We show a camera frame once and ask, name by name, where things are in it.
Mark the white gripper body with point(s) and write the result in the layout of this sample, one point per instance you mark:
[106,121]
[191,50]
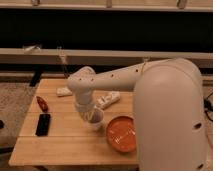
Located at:
[86,111]

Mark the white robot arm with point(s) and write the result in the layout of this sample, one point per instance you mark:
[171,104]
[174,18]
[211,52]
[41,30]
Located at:
[168,110]

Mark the wooden table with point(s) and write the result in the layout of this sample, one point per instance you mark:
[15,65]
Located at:
[69,141]

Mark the black rectangular device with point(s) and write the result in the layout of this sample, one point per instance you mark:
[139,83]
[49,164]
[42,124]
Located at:
[43,124]

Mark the orange plate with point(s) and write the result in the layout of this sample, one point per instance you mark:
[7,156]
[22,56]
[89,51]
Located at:
[120,134]

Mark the long wooden shelf rail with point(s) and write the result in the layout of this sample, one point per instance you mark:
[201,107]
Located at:
[97,57]

